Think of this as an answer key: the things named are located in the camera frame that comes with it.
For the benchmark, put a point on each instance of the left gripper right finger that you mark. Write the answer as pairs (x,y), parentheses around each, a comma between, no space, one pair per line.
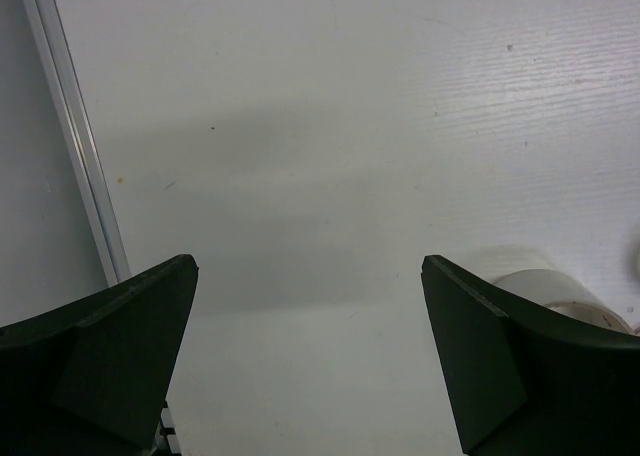
(525,380)

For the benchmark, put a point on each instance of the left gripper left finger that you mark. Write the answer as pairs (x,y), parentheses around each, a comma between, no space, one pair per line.
(91,377)

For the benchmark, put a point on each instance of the large clear tape roll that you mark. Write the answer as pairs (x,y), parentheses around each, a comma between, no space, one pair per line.
(561,293)

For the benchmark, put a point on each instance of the aluminium table edge rail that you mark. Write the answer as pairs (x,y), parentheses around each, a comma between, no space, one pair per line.
(52,44)

